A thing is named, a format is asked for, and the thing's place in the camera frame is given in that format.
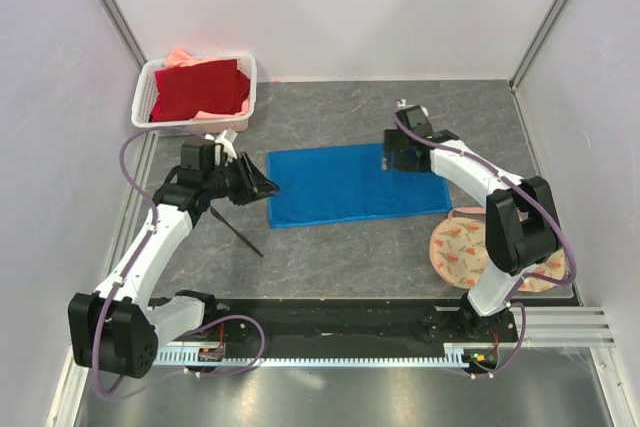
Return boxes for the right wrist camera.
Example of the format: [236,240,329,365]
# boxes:
[396,99,433,138]

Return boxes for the purple cable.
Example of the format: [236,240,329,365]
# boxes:
[392,109,579,378]
[92,127,266,401]

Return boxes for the red cloth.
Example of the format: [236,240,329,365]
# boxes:
[150,59,250,122]

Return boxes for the blue cloth napkin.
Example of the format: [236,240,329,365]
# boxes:
[266,144,452,229]

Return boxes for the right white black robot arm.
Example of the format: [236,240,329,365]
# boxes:
[383,129,560,341]

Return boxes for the white plastic basket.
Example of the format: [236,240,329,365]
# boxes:
[131,49,257,134]

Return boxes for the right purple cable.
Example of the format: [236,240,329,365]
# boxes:
[392,109,579,378]

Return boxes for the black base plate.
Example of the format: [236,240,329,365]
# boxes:
[218,298,518,344]

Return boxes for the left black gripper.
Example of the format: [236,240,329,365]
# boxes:
[204,152,280,206]

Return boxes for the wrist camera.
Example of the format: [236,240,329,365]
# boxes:
[180,129,238,172]
[396,99,433,138]

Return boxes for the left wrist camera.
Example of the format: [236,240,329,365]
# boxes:
[180,129,238,172]

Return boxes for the pink cloth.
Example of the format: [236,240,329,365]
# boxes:
[165,48,219,68]

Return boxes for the floral round pot holder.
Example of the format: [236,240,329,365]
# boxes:
[429,207,567,293]

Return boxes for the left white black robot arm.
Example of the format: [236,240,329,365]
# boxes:
[68,143,279,379]

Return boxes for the grey slotted cable duct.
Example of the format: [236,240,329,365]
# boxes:
[153,342,489,369]

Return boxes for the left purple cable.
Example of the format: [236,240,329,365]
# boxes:
[92,127,266,401]

